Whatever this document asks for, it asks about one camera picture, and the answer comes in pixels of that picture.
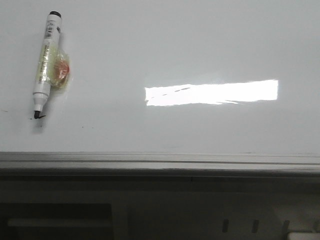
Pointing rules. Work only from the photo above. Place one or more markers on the white whiteboard marker with tape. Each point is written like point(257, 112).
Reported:
point(53, 69)

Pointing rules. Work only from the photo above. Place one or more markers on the large white whiteboard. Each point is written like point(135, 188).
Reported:
point(164, 87)

